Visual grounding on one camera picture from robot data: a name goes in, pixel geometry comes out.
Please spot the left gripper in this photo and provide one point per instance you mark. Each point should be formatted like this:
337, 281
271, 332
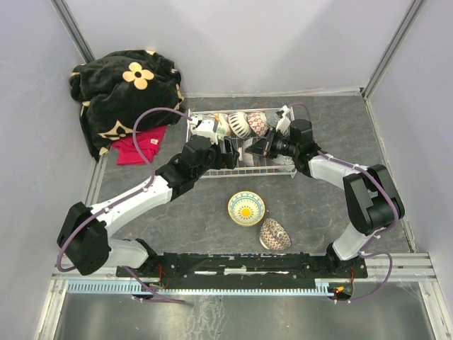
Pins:
222, 161

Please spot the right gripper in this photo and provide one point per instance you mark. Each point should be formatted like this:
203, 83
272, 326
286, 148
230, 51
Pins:
261, 146

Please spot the multicolour bowl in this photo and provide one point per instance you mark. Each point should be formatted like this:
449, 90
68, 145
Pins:
283, 161

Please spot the blue triangle patterned bowl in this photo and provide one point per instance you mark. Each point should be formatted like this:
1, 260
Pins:
258, 123

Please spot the white wire dish rack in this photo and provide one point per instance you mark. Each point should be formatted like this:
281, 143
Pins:
266, 166

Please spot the grey geometric patterned bowl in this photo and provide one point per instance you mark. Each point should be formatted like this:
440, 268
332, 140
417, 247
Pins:
272, 117

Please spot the yellow teal sun bowl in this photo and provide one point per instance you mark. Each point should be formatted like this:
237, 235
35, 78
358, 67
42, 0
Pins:
246, 208

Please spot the brown scale patterned bowl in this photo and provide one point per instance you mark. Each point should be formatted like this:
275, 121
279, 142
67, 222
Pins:
273, 236

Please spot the purple striped bowl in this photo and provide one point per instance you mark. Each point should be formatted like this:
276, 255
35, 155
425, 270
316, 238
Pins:
246, 158

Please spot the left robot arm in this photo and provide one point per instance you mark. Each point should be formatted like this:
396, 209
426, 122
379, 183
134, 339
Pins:
86, 237

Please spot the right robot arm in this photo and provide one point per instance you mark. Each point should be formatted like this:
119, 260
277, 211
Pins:
373, 203

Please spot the black floral fleece blanket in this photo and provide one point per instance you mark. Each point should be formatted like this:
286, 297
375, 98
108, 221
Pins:
124, 92

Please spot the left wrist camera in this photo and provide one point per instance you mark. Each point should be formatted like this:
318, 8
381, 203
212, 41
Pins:
206, 127

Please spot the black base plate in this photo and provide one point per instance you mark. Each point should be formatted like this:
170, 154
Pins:
248, 271

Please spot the aluminium frame rail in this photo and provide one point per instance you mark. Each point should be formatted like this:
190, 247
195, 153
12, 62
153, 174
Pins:
381, 268

